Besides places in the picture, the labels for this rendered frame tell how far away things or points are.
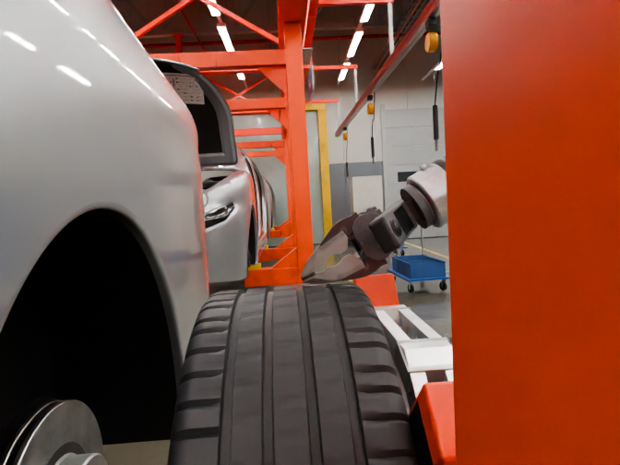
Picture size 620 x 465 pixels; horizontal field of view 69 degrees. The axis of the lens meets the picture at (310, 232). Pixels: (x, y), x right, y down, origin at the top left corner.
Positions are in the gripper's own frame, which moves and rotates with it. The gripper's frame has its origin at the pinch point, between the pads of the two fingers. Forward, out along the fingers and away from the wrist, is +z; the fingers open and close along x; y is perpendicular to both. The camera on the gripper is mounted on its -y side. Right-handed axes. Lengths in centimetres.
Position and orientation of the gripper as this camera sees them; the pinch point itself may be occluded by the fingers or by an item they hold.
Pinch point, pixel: (309, 276)
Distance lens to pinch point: 66.0
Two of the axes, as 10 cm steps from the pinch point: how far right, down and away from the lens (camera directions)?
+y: -0.5, -0.2, 10.0
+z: -8.5, 5.3, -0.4
